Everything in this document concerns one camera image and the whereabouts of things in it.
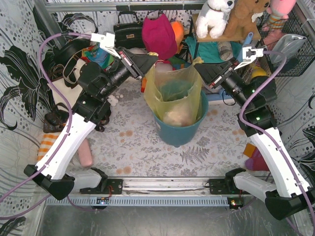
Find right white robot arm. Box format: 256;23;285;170
194;61;315;220

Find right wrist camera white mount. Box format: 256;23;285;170
234;44;264;70

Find teal folded cloth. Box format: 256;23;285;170
185;37;242;63

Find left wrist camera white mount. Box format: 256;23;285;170
91;31;121;59

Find orange checkered cloth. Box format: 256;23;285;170
36;132;60;161

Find rainbow striped folded towel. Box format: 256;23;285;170
167;57;190;71

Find black leather handbag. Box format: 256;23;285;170
113;11;145;49

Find brown plush teddy bear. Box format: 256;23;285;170
223;0;270;37

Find black wire basket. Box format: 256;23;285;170
257;12;308;76

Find colourful rainbow cloth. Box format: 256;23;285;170
81;43;114;70

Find yellow plush duck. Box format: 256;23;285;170
250;61;267;79

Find magenta felt hat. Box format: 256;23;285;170
142;14;177;60

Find blue handled mop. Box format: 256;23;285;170
237;32;253;62

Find magenta red sock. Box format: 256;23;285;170
244;147;269;171

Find orange plush toy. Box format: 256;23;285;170
171;21;184;47

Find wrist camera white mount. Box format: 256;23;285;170
91;31;121;59
234;44;264;70

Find teal plastic trash bin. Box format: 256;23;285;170
153;92;209;148

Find pink plush toy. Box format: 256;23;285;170
262;0;296;45

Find yellow plastic trash bag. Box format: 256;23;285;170
144;57;203;127

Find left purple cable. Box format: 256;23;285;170
0;32;106;220

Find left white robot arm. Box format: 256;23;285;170
24;48;158;200

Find white plush dog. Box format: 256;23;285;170
196;0;235;39

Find cream canvas tote bag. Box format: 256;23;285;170
52;59;86;108

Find small white fluffy plush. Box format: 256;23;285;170
107;94;124;107

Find pink faced striped doll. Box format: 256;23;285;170
147;52;173;73

